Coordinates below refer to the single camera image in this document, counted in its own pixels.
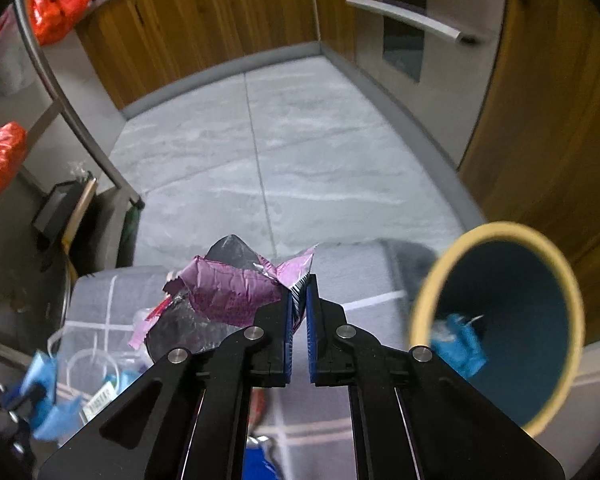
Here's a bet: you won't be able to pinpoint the red plastic bag lower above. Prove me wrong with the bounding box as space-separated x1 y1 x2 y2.
0 122 28 194

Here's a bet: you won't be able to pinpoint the wooden kitchen cabinets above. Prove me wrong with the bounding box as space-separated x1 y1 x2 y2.
76 0 600 342

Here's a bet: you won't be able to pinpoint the grey striped floor rug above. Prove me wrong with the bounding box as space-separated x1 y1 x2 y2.
55 240 600 479

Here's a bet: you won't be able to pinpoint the red plastic bag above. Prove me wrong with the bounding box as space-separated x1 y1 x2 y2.
0 122 28 194
28 0 92 46

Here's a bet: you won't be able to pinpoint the red plastic bag upper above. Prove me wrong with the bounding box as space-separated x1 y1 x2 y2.
28 0 92 46

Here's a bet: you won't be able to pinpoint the blue wrapper inside bin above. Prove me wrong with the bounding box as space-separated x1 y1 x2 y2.
430 313 488 379

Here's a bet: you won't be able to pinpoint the stainless steel oven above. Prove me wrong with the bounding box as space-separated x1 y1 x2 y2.
346 0 505 165

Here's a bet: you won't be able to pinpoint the purple snack wrapper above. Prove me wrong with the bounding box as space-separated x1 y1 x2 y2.
129 234 315 361

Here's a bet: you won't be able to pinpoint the metal rack frame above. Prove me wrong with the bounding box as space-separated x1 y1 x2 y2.
12 0 145 209

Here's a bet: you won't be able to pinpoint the red floral snack packet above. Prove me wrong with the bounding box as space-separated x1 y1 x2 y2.
248 388 268 434

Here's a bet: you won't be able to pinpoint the yellow rimmed teal trash bin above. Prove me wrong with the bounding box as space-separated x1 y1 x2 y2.
407 221 585 437

